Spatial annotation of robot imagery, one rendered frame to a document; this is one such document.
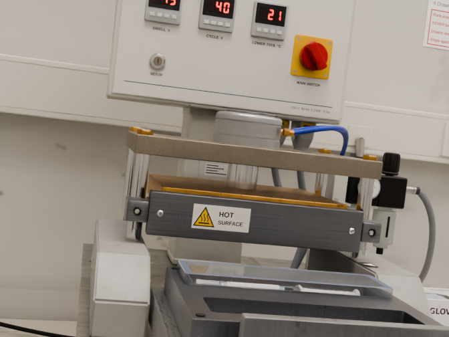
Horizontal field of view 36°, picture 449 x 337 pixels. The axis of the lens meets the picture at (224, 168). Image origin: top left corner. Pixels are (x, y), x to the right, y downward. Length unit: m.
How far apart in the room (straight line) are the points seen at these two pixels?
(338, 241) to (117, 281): 0.25
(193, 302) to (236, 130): 0.31
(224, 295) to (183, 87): 0.44
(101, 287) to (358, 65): 0.91
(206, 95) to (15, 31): 0.46
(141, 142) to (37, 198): 0.60
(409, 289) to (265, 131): 0.23
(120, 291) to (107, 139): 0.68
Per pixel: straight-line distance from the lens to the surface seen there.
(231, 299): 0.54
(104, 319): 0.62
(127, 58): 0.92
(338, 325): 0.46
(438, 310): 1.31
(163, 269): 0.94
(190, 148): 0.71
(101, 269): 0.64
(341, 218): 0.74
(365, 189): 0.77
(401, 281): 0.72
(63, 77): 1.23
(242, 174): 0.80
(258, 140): 0.78
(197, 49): 0.93
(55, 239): 1.29
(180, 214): 0.70
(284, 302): 0.55
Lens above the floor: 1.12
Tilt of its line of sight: 3 degrees down
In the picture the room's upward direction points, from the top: 7 degrees clockwise
